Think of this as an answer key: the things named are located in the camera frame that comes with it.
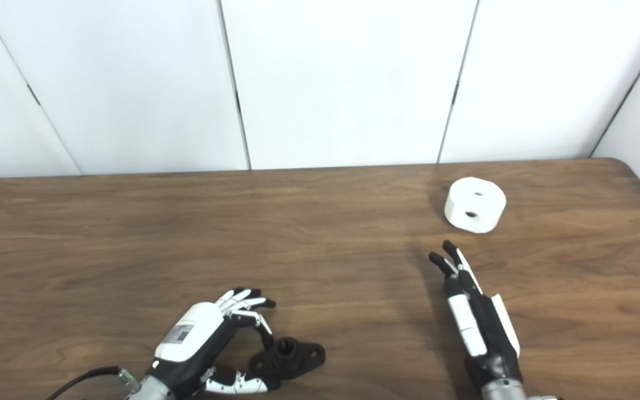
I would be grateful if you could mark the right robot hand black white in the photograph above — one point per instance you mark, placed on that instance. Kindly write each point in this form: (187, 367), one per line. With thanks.
(489, 339)

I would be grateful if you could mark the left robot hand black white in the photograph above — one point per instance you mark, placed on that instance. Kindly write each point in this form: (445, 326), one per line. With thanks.
(192, 333)

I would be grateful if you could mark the black flanged holder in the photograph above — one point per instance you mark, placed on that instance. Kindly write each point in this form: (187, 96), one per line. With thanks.
(298, 358)

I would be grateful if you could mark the round white piece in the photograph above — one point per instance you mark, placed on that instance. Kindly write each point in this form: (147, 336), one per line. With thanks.
(473, 200)

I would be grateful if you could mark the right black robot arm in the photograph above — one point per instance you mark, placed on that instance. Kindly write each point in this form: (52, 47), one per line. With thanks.
(503, 392)

